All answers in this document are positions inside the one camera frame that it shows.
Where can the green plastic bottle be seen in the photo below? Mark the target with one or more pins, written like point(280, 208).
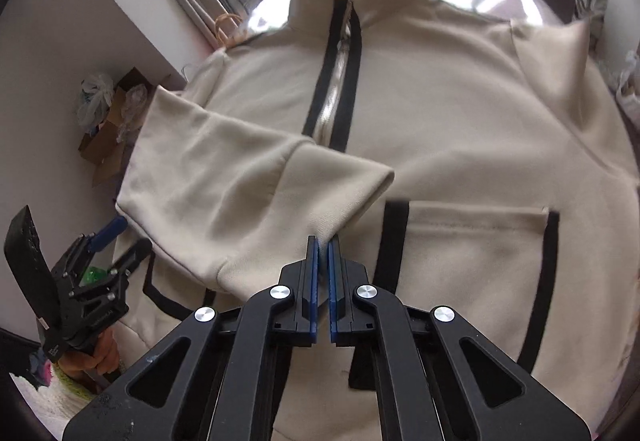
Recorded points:
point(92, 276)

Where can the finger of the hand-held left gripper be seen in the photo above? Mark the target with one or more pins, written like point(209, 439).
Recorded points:
point(132, 256)
point(114, 227)

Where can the green and cream fluffy rug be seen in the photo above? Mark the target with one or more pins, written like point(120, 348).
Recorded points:
point(65, 391)

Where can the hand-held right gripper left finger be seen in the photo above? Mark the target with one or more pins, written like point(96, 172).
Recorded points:
point(312, 281)

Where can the clear plastic bag in box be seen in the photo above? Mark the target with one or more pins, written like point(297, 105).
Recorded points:
point(132, 106)

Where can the person's left hand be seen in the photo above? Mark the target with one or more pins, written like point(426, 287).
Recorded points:
point(95, 361)

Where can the open brown cardboard box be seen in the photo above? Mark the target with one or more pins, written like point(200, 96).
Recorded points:
point(107, 141)

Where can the white plastic bag in box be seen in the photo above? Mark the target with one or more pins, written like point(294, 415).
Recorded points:
point(95, 96)

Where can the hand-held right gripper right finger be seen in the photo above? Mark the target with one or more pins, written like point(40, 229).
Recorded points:
point(334, 291)

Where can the beige jacket with black trim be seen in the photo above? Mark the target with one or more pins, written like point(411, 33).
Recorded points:
point(450, 121)

